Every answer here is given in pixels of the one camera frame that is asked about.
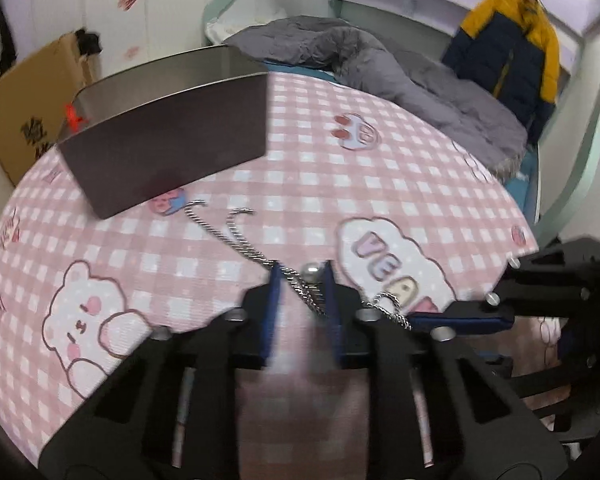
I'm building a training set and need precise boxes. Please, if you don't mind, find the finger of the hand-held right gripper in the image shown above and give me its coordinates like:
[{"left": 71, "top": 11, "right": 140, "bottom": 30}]
[
  {"left": 412, "top": 286, "right": 587, "bottom": 334},
  {"left": 507, "top": 236, "right": 600, "bottom": 287}
]

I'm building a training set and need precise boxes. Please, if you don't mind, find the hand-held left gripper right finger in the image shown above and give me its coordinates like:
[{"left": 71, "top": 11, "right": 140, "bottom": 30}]
[{"left": 324, "top": 261, "right": 569, "bottom": 480}]

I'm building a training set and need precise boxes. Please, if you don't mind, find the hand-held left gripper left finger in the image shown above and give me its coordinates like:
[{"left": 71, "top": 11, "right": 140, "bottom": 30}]
[{"left": 37, "top": 264, "right": 284, "bottom": 480}]

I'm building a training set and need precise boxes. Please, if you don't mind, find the silver chain necklace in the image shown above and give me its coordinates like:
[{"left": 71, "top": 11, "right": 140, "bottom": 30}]
[{"left": 185, "top": 200, "right": 414, "bottom": 332}]

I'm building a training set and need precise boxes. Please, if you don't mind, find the grey metal box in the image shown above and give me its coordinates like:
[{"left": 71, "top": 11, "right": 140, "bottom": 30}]
[{"left": 56, "top": 44, "right": 270, "bottom": 220}]

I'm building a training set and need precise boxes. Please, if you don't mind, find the pink checked bear tablecloth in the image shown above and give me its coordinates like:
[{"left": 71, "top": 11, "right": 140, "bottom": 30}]
[{"left": 0, "top": 71, "right": 572, "bottom": 480}]

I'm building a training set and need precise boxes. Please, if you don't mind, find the yellow and navy jacket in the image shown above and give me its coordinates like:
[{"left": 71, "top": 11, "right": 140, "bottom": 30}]
[{"left": 441, "top": 0, "right": 562, "bottom": 144}]

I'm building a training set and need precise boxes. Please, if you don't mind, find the grey quilt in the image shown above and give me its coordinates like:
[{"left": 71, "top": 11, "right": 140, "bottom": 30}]
[{"left": 222, "top": 16, "right": 529, "bottom": 182}]

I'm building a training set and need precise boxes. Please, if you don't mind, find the black bag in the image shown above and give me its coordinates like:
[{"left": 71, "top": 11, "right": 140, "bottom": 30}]
[{"left": 74, "top": 28, "right": 104, "bottom": 56}]

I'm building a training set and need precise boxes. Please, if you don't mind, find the brown cardboard box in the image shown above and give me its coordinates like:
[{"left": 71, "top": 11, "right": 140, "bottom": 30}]
[{"left": 0, "top": 30, "right": 102, "bottom": 187}]

